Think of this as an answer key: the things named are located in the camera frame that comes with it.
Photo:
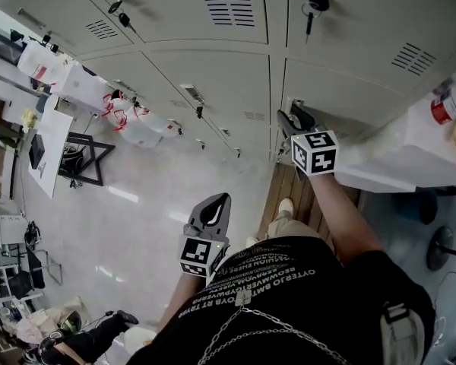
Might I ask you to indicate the black folding chair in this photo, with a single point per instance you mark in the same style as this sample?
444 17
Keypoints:
34 276

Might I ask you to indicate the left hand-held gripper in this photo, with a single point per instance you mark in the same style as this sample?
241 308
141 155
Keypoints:
197 251

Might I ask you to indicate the person's black printed t-shirt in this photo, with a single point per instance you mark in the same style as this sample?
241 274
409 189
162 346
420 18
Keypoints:
289 302

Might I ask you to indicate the white container red label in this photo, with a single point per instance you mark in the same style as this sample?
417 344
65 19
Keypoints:
40 63

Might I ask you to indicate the person's left forearm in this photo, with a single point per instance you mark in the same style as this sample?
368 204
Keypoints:
182 299

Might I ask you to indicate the white round stool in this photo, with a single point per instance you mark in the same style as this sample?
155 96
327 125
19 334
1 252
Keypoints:
138 338

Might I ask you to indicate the grey shoulder bag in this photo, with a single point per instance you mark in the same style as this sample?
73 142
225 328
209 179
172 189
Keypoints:
401 337

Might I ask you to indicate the grey metal locker cabinet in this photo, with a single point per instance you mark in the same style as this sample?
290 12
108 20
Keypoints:
197 74

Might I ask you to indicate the person's white shoe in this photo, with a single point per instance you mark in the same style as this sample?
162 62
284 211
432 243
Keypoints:
286 205

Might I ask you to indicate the wooden slat platform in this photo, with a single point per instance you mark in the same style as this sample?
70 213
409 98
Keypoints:
300 200

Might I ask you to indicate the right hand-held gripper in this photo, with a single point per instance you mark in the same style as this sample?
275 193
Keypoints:
315 152

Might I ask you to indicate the clear bottle red label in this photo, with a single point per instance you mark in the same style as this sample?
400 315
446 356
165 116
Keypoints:
450 103

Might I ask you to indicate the white table black frame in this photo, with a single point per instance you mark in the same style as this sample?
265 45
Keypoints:
53 146

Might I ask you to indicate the black box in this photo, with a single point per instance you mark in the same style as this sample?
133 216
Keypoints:
37 150

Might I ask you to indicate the person's right forearm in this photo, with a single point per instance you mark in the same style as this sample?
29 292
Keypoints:
338 215

